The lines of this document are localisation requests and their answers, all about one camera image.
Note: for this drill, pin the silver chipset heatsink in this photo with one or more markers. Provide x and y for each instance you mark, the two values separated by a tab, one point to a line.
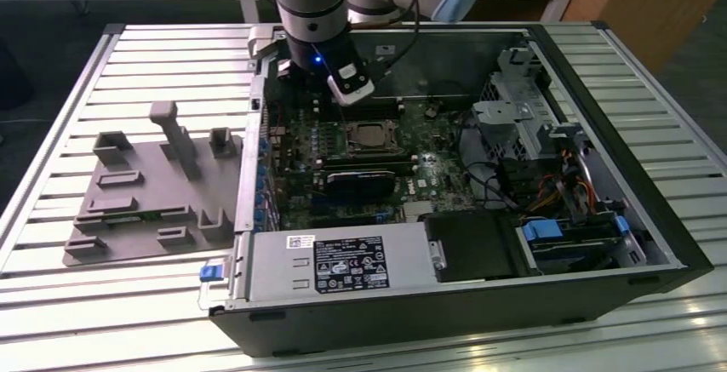
419	208

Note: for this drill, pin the green RAM stick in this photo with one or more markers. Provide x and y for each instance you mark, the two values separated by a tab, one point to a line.
121	219

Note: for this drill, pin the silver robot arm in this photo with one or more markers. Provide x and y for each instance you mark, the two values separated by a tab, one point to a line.
309	1

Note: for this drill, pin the metal drive cage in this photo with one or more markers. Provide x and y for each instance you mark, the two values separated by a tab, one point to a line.
511	133

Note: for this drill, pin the grey parts rack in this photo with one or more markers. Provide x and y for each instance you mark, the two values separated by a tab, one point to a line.
147	202

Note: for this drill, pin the black PC case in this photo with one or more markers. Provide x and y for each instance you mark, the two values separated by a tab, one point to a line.
397	329

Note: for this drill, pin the CPU socket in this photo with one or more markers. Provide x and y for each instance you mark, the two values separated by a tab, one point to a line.
369	151

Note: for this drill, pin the blue case release latch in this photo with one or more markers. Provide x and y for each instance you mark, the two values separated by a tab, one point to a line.
211	272

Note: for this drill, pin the black graphics card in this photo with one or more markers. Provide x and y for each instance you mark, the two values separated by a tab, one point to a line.
360	184

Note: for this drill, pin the green motherboard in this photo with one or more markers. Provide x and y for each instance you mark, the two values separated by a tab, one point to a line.
437	167

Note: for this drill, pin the hard disk in blue carrier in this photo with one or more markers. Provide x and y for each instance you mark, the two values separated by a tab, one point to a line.
541	229

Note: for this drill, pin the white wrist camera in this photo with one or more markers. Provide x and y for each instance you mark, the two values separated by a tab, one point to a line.
351	84

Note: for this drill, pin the silver power supply unit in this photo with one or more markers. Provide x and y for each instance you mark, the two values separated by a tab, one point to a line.
272	270

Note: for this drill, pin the wooden cabinet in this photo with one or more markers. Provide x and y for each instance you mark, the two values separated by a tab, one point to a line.
669	6

